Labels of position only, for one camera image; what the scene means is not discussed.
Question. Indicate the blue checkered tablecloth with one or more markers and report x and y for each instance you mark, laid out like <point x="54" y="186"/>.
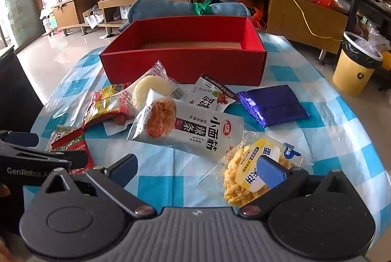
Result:
<point x="331" y="138"/>

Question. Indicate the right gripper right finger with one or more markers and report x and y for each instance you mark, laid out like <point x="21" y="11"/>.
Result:
<point x="284" y="184"/>

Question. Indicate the round white cake packet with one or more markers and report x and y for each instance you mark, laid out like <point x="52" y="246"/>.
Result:
<point x="155" y="78"/>

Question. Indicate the white spicy strips packet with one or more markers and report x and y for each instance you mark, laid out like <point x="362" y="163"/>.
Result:
<point x="165" y="121"/>

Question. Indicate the yellow trash bin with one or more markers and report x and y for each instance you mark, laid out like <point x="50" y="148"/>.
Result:
<point x="356" y="64"/>

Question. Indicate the red cardboard box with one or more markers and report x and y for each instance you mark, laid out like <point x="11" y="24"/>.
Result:
<point x="226" y="48"/>

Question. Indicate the white blue carton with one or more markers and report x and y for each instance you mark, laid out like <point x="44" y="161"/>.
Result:
<point x="124" y="10"/>

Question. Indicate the vacuum packed sausages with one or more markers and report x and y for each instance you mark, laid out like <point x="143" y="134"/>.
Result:
<point x="117" y="123"/>

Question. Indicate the small white red snack packet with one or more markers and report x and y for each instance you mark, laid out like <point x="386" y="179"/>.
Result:
<point x="211" y="94"/>

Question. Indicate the orange plastic bag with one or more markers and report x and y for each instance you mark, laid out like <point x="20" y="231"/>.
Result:
<point x="258" y="11"/>

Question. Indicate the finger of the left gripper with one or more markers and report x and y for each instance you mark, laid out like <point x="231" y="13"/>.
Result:
<point x="77" y="159"/>
<point x="19" y="138"/>

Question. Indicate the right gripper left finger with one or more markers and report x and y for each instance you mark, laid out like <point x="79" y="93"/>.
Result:
<point x="112" y="181"/>

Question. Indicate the white paper bag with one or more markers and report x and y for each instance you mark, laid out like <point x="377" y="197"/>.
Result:
<point x="93" y="17"/>

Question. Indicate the wooden TV cabinet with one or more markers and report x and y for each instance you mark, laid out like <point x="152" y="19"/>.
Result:
<point x="297" y="20"/>

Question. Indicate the purple foil packet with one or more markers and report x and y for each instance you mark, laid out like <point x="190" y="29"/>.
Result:
<point x="273" y="105"/>

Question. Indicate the red green spicy packet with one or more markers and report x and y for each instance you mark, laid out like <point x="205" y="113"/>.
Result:
<point x="74" y="141"/>

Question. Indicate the rolled blue blanket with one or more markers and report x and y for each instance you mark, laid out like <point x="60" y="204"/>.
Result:
<point x="148" y="9"/>

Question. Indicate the yellow red Trolli packet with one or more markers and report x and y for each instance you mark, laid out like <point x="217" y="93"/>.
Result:
<point x="105" y="104"/>

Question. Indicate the yellow egg crisp packet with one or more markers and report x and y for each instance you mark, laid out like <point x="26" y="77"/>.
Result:
<point x="235" y="177"/>

